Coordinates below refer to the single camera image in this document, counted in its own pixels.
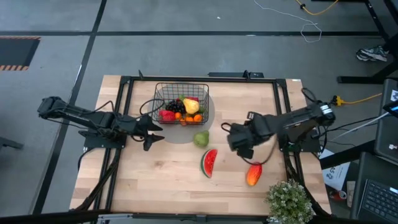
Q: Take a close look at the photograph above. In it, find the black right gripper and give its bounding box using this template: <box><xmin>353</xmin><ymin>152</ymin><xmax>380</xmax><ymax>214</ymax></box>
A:
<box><xmin>226</xmin><ymin>111</ymin><xmax>262</xmax><ymax>159</ymax></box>

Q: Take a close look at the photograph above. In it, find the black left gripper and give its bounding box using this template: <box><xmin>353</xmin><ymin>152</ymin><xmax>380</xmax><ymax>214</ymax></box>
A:
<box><xmin>131</xmin><ymin>113</ymin><xmax>165</xmax><ymax>152</ymax></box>

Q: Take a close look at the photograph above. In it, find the red orange mango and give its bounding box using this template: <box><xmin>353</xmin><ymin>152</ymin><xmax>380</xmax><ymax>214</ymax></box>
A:
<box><xmin>246</xmin><ymin>162</ymin><xmax>263</xmax><ymax>187</ymax></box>

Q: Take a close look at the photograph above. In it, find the pink red fruit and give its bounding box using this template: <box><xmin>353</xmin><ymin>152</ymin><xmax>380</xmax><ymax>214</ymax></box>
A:
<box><xmin>158</xmin><ymin>109</ymin><xmax>177</xmax><ymax>123</ymax></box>

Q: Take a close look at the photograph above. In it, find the dark grape bunch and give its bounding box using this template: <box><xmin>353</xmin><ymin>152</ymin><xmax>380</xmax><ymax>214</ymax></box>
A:
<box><xmin>165</xmin><ymin>98</ymin><xmax>187</xmax><ymax>114</ymax></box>

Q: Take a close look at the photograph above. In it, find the watermelon slice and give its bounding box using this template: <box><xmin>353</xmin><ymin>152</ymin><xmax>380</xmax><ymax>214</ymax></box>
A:
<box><xmin>200</xmin><ymin>148</ymin><xmax>219</xmax><ymax>179</ymax></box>

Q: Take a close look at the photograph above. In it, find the green pear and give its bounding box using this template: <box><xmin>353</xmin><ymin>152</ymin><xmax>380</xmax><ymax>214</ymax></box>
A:
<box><xmin>193</xmin><ymin>130</ymin><xmax>210</xmax><ymax>149</ymax></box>

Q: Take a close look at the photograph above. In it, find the yellow pear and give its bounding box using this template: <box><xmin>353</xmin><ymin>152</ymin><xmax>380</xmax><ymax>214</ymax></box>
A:
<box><xmin>182</xmin><ymin>97</ymin><xmax>200</xmax><ymax>115</ymax></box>

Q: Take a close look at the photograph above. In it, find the tangerine cluster with leaves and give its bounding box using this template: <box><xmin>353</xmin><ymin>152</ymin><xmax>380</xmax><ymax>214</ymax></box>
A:
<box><xmin>174</xmin><ymin>111</ymin><xmax>203</xmax><ymax>126</ymax></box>

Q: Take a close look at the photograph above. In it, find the grey round mat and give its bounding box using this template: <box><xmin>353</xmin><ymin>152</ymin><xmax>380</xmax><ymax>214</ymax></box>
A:
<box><xmin>147</xmin><ymin>83</ymin><xmax>216</xmax><ymax>145</ymax></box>

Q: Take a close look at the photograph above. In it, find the small potted plant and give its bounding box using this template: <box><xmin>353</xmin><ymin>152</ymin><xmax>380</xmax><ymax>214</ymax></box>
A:
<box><xmin>266</xmin><ymin>179</ymin><xmax>315</xmax><ymax>224</ymax></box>

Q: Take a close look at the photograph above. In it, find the white paper sheet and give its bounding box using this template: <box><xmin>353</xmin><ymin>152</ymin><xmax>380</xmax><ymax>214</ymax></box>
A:
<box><xmin>318</xmin><ymin>148</ymin><xmax>351</xmax><ymax>191</ymax></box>

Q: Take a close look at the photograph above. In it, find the black desk leg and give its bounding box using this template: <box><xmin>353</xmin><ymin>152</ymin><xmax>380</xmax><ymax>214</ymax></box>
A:
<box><xmin>320</xmin><ymin>139</ymin><xmax>377</xmax><ymax>170</ymax></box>

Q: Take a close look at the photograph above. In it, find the red can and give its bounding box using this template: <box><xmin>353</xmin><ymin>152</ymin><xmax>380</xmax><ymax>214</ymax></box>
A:
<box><xmin>329</xmin><ymin>189</ymin><xmax>348</xmax><ymax>201</ymax></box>

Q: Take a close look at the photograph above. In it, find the dark laptop keyboard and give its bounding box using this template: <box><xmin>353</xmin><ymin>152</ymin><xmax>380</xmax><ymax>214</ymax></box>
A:
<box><xmin>349</xmin><ymin>152</ymin><xmax>398</xmax><ymax>224</ymax></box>

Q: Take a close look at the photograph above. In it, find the grey monitor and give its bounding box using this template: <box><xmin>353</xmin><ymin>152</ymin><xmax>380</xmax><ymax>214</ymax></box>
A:
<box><xmin>373</xmin><ymin>78</ymin><xmax>398</xmax><ymax>162</ymax></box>

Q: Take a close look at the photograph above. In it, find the dark chair leg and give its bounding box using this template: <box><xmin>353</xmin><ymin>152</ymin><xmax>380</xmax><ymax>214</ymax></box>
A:
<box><xmin>0</xmin><ymin>136</ymin><xmax>25</xmax><ymax>151</ymax></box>

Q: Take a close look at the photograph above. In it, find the black hazard-striped floor mat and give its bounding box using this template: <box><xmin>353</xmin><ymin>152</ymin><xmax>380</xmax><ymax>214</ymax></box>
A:
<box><xmin>0</xmin><ymin>35</ymin><xmax>42</xmax><ymax>72</ymax></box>

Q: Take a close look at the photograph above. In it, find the person's shoe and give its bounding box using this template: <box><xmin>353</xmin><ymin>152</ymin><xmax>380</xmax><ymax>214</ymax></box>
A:
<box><xmin>356</xmin><ymin>45</ymin><xmax>389</xmax><ymax>62</ymax></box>

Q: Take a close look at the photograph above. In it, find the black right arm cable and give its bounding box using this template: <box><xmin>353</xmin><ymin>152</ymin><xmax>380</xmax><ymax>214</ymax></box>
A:
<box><xmin>220</xmin><ymin>122</ymin><xmax>278</xmax><ymax>166</ymax></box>

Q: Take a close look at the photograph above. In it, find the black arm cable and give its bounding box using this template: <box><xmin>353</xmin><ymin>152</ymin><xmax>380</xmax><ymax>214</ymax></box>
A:
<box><xmin>139</xmin><ymin>98</ymin><xmax>165</xmax><ymax>116</ymax></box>
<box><xmin>220</xmin><ymin>122</ymin><xmax>278</xmax><ymax>166</ymax></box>

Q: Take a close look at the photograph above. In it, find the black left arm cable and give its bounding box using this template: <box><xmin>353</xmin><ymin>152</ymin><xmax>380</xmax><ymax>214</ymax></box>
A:
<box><xmin>139</xmin><ymin>98</ymin><xmax>165</xmax><ymax>116</ymax></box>

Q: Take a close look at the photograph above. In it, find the black metal table frame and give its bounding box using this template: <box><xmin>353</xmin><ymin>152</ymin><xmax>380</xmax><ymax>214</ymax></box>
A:
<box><xmin>73</xmin><ymin>70</ymin><xmax>333</xmax><ymax>224</ymax></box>

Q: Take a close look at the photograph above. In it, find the black wire basket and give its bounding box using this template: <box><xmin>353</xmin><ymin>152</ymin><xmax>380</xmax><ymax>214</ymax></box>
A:
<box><xmin>151</xmin><ymin>82</ymin><xmax>210</xmax><ymax>126</ymax></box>

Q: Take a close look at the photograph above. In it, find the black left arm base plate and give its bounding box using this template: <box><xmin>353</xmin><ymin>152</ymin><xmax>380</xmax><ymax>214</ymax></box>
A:
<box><xmin>78</xmin><ymin>129</ymin><xmax>127</xmax><ymax>149</ymax></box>

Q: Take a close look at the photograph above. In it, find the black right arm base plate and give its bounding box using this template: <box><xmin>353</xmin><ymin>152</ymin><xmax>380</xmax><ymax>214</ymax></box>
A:
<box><xmin>277</xmin><ymin>130</ymin><xmax>321</xmax><ymax>153</ymax></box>

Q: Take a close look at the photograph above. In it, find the yellow extension cord plug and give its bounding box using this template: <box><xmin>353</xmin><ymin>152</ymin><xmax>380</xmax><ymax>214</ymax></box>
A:
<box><xmin>331</xmin><ymin>92</ymin><xmax>383</xmax><ymax>106</ymax></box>

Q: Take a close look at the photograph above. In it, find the black desk frame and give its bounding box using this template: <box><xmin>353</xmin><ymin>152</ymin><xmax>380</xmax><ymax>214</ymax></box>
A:
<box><xmin>310</xmin><ymin>0</ymin><xmax>398</xmax><ymax>85</ymax></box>

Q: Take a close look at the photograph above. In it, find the white floor cable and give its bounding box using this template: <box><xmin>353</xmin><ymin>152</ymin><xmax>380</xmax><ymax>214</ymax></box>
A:
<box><xmin>253</xmin><ymin>0</ymin><xmax>323</xmax><ymax>44</ymax></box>

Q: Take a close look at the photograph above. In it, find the yellow floor cable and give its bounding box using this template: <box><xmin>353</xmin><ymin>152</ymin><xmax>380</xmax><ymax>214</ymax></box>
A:
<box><xmin>295</xmin><ymin>0</ymin><xmax>340</xmax><ymax>16</ymax></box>

